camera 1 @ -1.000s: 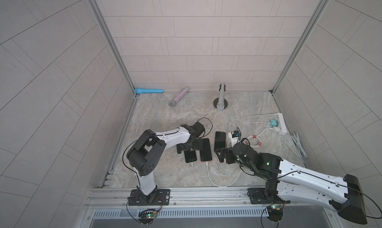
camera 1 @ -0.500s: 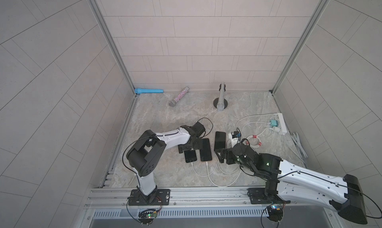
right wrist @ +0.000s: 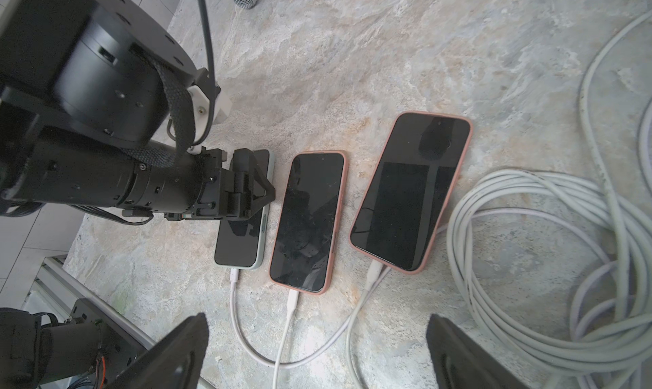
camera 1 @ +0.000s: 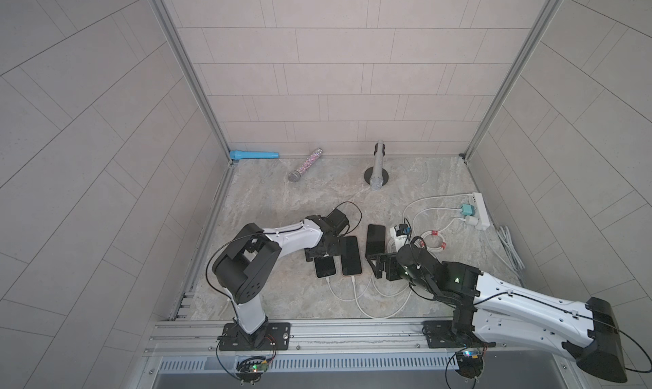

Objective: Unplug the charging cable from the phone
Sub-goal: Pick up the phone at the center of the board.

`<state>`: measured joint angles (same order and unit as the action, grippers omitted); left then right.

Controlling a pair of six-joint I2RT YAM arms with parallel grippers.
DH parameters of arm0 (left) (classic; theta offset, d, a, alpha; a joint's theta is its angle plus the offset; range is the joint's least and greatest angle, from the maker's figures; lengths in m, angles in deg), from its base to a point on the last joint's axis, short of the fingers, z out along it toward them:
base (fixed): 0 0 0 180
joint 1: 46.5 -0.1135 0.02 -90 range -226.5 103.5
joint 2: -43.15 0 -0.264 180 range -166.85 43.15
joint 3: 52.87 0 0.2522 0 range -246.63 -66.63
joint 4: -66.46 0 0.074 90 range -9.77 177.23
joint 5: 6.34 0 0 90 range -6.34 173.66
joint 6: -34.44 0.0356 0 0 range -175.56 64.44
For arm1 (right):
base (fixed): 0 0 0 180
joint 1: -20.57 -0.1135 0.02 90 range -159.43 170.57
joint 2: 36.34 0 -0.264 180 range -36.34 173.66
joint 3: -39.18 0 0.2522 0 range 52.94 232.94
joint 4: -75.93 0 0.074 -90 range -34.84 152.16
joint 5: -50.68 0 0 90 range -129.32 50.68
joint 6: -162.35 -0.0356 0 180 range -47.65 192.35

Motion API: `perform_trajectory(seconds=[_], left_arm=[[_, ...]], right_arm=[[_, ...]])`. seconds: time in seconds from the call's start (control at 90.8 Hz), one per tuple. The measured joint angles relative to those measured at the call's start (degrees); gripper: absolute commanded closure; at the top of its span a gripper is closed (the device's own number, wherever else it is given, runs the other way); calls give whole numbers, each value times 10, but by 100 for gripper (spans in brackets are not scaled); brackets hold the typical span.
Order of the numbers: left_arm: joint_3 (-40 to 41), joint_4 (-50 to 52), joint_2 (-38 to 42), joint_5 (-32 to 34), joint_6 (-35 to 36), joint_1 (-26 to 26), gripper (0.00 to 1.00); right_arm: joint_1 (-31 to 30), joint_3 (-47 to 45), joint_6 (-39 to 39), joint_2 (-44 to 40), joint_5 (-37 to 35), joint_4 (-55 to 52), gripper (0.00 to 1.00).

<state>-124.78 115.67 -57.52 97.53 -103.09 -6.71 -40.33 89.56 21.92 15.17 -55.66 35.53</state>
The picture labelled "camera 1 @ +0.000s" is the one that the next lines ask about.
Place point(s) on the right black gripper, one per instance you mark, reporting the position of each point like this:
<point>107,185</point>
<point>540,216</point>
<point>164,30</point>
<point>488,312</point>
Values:
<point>379,265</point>

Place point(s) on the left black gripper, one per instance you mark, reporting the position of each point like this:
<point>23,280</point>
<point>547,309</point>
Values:
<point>320,249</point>

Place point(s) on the black phone pink case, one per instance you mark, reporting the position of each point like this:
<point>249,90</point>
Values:
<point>350,256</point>
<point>375,241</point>

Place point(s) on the black phone grey case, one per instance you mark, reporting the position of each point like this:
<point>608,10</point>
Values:
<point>325,267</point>

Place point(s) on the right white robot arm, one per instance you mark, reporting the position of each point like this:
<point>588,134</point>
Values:
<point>487,311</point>

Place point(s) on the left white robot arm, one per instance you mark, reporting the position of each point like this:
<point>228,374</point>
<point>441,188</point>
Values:
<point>244,265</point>

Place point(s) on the glitter microphone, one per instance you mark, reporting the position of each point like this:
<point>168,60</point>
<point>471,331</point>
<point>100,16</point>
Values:
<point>297,174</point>

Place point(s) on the grey tube on black base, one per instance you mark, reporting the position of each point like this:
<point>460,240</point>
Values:
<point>376,176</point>

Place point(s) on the white charger plug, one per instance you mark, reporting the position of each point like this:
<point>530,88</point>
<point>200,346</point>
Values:
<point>471,221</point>

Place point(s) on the teal charger plug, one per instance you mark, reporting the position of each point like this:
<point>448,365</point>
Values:
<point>467,210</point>

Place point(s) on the white power strip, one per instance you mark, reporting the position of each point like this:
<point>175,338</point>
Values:
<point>481,212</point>

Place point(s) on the blue flashlight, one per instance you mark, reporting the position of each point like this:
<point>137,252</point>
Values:
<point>252,155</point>

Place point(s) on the right green circuit board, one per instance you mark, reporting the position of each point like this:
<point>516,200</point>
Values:
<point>470,366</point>

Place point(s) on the green circuit board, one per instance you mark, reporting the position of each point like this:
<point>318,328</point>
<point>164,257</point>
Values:
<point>251,369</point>
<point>470,366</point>

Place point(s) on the left green circuit board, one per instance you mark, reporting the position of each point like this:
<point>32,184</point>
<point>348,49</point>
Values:
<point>251,369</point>

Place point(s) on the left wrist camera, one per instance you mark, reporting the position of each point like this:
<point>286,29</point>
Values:
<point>338,221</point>

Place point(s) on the white coiled cable red ties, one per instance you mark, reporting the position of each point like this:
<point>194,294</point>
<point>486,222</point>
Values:
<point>433,218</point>

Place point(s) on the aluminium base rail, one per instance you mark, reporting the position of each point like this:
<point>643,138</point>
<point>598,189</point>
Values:
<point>316,345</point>

